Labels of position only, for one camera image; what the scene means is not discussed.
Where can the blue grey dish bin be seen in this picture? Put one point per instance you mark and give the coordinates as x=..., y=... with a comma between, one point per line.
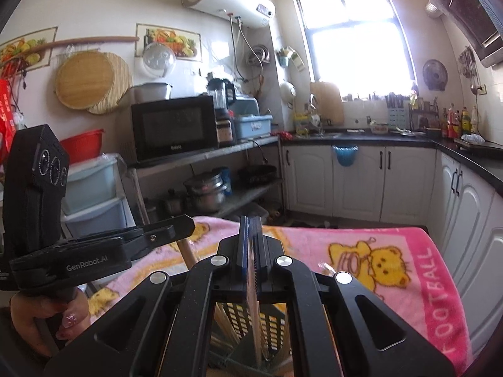
x=251, y=127

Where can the hanging kitchen utensils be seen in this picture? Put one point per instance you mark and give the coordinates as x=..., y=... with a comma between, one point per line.
x=467, y=65

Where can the grey plastic utensil holder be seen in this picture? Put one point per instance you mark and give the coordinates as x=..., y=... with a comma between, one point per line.
x=271, y=351

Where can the person's left hand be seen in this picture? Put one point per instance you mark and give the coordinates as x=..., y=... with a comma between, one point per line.
x=35, y=322

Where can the white round hanging utensil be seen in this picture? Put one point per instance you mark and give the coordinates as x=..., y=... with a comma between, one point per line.
x=288, y=94

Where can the pastel plastic drawer tower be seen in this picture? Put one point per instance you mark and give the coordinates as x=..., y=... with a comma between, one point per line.
x=94, y=188

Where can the small steel pot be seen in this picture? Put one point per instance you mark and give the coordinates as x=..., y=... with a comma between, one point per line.
x=174, y=202

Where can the red hanging decoration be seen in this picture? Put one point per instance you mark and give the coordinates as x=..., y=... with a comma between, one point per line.
x=6, y=118

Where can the black kitchen countertop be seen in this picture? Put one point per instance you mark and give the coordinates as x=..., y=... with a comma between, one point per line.
x=463, y=155

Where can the white lidded container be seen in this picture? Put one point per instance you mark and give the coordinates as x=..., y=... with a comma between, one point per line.
x=153, y=92

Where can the round bamboo board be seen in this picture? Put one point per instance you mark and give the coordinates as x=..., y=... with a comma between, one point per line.
x=82, y=80

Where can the black range hood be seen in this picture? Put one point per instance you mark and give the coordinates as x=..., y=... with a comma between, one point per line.
x=467, y=8

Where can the fruit wall poster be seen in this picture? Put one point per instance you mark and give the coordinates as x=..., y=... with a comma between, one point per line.
x=23, y=51
x=169, y=41

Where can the stacked steel pots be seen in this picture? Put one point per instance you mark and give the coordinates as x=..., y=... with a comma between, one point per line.
x=206, y=192

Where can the pink printed blanket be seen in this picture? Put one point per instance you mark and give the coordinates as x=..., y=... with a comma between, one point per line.
x=306, y=243

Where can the clear dome food cover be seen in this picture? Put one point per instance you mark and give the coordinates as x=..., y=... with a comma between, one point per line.
x=159, y=61

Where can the metal kitchen shelf rack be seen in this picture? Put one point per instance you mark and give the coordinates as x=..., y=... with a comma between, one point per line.
x=235, y=148

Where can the long wooden rolling pin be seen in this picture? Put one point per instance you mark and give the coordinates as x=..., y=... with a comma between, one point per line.
x=98, y=40

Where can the black wok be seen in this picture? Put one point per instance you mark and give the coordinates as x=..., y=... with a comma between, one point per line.
x=257, y=174

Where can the wooden cutting board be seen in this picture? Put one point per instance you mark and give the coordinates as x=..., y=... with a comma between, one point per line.
x=328, y=104

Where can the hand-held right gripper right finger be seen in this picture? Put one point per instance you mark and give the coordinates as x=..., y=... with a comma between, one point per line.
x=260, y=243

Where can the white patterned bowl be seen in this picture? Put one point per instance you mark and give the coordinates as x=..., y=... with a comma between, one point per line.
x=379, y=127

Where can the white wall outlet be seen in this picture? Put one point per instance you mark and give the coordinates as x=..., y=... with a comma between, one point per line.
x=479, y=89

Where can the small wall fan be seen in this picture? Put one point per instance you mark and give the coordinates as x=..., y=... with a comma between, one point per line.
x=435, y=74

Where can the red plastic basin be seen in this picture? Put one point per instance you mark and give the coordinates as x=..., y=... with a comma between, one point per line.
x=82, y=139

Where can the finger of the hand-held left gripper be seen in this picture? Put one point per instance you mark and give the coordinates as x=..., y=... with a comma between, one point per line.
x=165, y=229

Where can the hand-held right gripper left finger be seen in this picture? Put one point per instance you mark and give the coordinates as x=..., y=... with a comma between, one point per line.
x=243, y=243

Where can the row of condiment bottles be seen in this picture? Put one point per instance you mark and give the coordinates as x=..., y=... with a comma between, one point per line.
x=459, y=123

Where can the black induction cooktop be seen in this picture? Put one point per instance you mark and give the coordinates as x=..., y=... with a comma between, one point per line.
x=481, y=143

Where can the blue hanging plastic bin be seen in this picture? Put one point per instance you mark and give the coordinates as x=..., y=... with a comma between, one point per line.
x=345, y=156

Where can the black blender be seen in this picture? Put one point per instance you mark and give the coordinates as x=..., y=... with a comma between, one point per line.
x=222, y=110

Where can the kitchen window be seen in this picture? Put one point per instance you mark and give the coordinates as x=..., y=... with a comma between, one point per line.
x=353, y=35

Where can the blue knife block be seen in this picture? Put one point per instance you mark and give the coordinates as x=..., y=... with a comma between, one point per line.
x=395, y=112

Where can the black microwave oven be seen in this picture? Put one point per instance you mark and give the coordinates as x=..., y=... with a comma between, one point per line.
x=173, y=127

